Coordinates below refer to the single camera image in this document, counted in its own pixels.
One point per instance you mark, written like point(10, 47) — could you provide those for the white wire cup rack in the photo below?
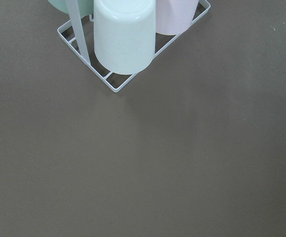
point(112, 80)

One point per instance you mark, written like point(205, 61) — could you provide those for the pink plastic cup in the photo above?
point(174, 17)

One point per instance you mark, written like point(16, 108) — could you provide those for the white plastic cup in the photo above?
point(124, 34)

